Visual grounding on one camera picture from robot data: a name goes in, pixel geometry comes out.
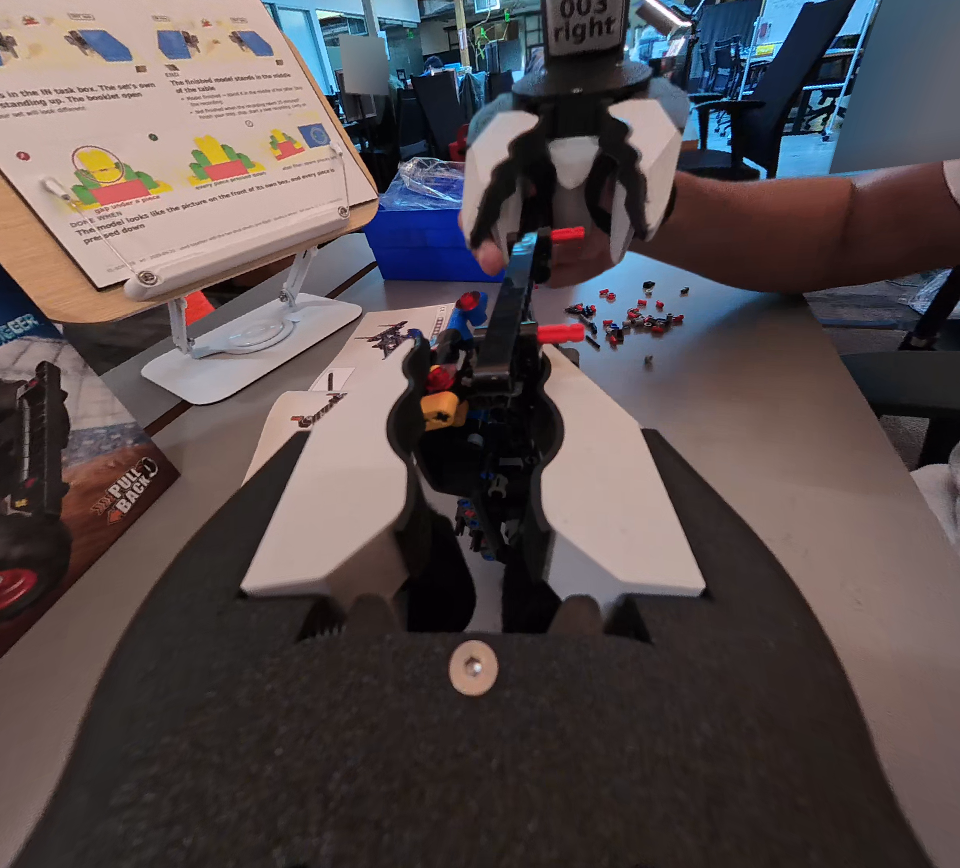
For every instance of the blue plastic bin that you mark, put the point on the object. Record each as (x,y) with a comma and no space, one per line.
(420,245)

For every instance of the person's right hand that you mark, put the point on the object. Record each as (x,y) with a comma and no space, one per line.
(585,260)

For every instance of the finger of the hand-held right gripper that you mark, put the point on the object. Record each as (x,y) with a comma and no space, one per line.
(487,163)
(656,155)

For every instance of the bright studio light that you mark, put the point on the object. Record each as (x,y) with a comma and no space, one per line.
(667,9)

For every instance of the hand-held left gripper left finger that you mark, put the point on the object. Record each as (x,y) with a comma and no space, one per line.
(337,515)

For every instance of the lego set box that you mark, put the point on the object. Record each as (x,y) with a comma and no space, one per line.
(97,463)

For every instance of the lego instruction booklet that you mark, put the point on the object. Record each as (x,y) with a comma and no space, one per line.
(352,365)

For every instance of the printed instruction sheet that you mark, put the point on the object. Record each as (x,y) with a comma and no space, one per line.
(150,95)

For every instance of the lego truck chassis model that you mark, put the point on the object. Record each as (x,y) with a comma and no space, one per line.
(442,409)

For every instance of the red lego pin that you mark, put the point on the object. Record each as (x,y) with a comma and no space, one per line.
(562,334)
(570,233)

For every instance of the orange cone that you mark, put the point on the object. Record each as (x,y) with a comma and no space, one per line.
(196,309)

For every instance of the person's right forearm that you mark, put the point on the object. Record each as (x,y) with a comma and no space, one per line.
(787,230)

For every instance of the clear plastic bag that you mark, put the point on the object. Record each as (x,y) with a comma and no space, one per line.
(431,182)

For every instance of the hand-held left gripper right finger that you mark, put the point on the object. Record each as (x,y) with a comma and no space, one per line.
(622,508)

